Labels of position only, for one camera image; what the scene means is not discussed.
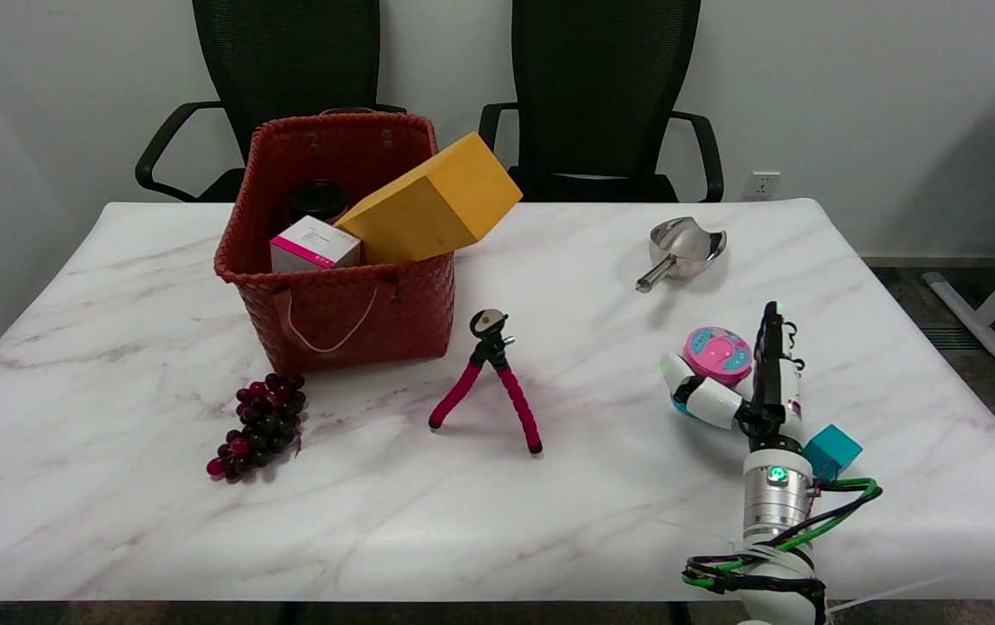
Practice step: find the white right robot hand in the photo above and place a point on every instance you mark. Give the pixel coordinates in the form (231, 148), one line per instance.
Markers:
(771, 391)

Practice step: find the pink gum jar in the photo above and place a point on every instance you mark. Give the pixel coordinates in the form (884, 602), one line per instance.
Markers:
(719, 351)

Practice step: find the teal cube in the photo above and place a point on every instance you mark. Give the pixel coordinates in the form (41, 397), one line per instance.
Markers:
(833, 450)

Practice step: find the metal scoop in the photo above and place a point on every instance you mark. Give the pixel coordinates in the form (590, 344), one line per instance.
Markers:
(680, 246)

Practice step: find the pink flexible mini tripod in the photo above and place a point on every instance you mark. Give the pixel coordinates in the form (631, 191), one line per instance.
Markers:
(489, 351)

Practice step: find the black office chair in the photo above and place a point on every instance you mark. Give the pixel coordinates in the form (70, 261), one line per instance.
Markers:
(289, 61)
(602, 78)

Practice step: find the yellow foam block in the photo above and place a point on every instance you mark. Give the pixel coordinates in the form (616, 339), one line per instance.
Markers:
(437, 204)

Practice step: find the red woven basket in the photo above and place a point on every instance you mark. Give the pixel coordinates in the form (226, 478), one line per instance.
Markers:
(350, 312)

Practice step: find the pink and white box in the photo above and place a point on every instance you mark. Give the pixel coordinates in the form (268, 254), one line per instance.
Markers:
(311, 246)

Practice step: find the purple grape bunch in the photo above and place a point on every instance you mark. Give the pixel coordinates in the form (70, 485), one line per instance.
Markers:
(265, 425)

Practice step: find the white wall outlet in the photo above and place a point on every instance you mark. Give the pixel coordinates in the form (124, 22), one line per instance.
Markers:
(761, 185)

